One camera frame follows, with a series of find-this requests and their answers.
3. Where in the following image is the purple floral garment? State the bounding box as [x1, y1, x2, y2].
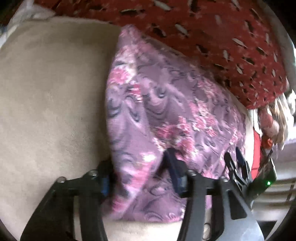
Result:
[104, 25, 246, 223]

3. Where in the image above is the red folded cloth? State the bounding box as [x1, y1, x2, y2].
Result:
[251, 130, 261, 179]

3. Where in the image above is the plastic bag with doll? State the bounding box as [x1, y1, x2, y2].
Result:
[257, 90, 295, 151]

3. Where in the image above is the beige fleece blanket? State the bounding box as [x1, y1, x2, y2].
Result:
[0, 16, 186, 241]

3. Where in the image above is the red patterned pillow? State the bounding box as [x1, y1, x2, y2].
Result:
[38, 0, 287, 109]

